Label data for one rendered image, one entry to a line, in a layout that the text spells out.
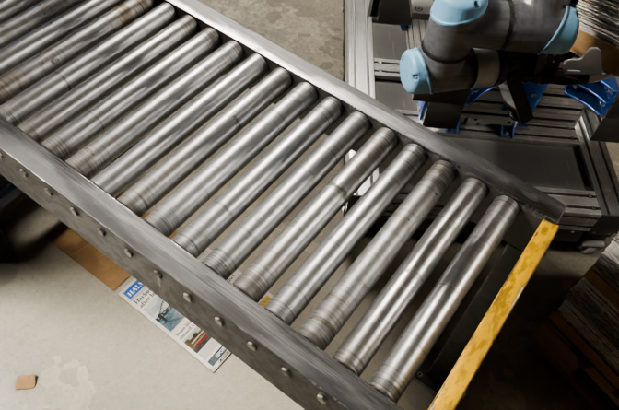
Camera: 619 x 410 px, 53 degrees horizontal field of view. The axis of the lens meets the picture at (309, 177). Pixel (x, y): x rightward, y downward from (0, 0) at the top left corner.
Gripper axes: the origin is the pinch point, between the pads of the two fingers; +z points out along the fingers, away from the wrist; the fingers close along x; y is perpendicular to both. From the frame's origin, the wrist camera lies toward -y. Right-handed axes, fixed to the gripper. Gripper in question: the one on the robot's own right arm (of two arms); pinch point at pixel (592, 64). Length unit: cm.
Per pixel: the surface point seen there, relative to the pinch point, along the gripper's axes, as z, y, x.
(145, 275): -81, -28, -4
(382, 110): -32.4, -12.5, 16.9
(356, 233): -45, -23, -8
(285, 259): -58, -24, -11
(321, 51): -10, -48, 148
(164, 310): -82, -85, 50
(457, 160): -22.2, -17.9, 3.0
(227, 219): -66, -21, -1
